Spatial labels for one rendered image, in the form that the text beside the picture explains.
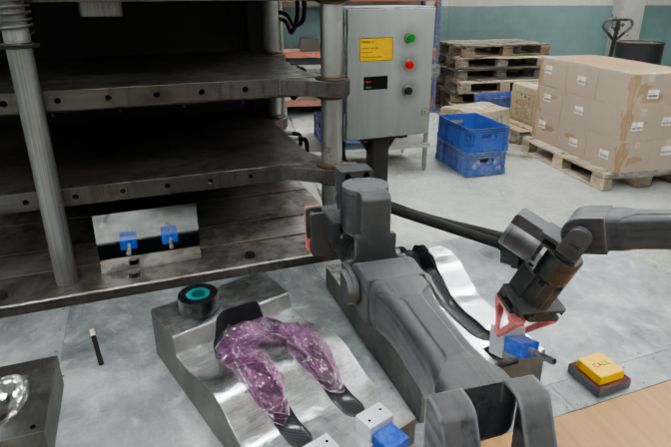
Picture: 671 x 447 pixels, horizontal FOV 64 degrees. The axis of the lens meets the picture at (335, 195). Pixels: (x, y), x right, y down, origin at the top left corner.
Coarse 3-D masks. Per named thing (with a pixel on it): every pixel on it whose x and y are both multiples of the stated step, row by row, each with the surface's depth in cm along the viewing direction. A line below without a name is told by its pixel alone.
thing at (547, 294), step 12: (504, 288) 92; (528, 288) 90; (540, 288) 88; (552, 288) 87; (516, 300) 90; (528, 300) 90; (540, 300) 89; (552, 300) 89; (516, 312) 89; (528, 312) 88; (540, 312) 90; (552, 312) 91
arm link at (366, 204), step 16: (352, 192) 63; (368, 192) 62; (384, 192) 62; (352, 208) 63; (368, 208) 61; (384, 208) 62; (352, 224) 64; (368, 224) 62; (384, 224) 62; (368, 240) 62; (384, 240) 63; (352, 256) 63; (368, 256) 63; (384, 256) 64; (400, 256) 64; (352, 272) 60; (352, 288) 59; (352, 304) 60
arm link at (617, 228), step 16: (592, 208) 84; (608, 208) 82; (624, 208) 81; (576, 224) 81; (592, 224) 79; (608, 224) 78; (624, 224) 77; (640, 224) 76; (656, 224) 75; (592, 240) 80; (608, 240) 79; (624, 240) 78; (640, 240) 77; (656, 240) 76
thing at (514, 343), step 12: (492, 324) 98; (504, 324) 98; (492, 336) 98; (504, 336) 95; (516, 336) 95; (492, 348) 98; (504, 348) 95; (516, 348) 92; (528, 348) 92; (552, 360) 88
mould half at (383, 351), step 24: (336, 264) 137; (456, 264) 123; (336, 288) 130; (456, 288) 119; (480, 312) 112; (360, 336) 118; (528, 336) 103; (384, 360) 106; (528, 360) 99; (408, 384) 97
